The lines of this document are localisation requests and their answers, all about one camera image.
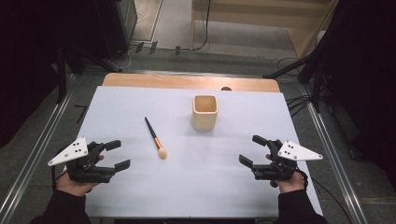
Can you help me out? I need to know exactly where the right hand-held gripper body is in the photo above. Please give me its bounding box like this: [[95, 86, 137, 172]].
[[251, 139, 324, 183]]

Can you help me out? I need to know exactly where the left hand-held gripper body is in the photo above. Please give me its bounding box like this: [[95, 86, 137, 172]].
[[47, 135, 117, 185]]

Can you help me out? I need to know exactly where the makeup brush with black handle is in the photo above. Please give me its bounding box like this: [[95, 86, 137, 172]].
[[144, 116, 168, 161]]

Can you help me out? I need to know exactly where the beige square cup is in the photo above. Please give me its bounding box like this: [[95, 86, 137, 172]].
[[191, 94, 219, 132]]

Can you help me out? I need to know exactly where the person's right hand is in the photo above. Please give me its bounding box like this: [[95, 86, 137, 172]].
[[265, 153, 307, 194]]

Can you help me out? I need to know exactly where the person's left hand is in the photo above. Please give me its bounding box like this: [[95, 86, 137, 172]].
[[55, 169, 101, 198]]

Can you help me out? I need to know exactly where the small black angle bar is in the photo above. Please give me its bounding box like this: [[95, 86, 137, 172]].
[[74, 104, 90, 124]]

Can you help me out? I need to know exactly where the white board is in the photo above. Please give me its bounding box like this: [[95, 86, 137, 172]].
[[77, 86, 324, 218]]

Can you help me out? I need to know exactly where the black stand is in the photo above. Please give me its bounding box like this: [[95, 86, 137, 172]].
[[262, 52, 325, 114], [55, 43, 123, 105]]

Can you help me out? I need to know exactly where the wooden table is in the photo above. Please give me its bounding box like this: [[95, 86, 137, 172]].
[[102, 73, 281, 93]]

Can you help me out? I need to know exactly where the black cabinet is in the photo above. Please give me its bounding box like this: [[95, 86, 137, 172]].
[[92, 0, 138, 60]]

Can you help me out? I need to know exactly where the light wooden furniture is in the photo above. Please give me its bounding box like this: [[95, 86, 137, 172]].
[[190, 0, 340, 59]]

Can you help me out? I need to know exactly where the left hand-held gripper cable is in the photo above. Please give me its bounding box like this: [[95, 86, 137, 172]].
[[50, 165, 68, 191]]

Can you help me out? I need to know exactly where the hand-held gripper cable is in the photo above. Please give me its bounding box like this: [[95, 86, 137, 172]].
[[297, 167, 353, 224], [50, 165, 68, 191]]

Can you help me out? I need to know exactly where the metal floor rail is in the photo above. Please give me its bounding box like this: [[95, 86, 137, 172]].
[[0, 90, 76, 222], [300, 87, 370, 224]]

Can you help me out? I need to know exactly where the black cable bundle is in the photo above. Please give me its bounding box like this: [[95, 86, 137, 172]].
[[285, 94, 312, 118]]

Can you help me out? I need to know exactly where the right hand-held gripper cable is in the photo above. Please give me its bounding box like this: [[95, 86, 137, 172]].
[[297, 167, 353, 224]]

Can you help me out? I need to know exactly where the black looped floor cable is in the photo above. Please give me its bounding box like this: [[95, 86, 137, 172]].
[[276, 56, 303, 75]]

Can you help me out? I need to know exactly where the white floor cable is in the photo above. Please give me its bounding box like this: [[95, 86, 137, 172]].
[[108, 46, 138, 71]]

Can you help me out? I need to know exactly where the black hanging cable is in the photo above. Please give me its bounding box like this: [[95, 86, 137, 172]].
[[191, 0, 213, 52]]

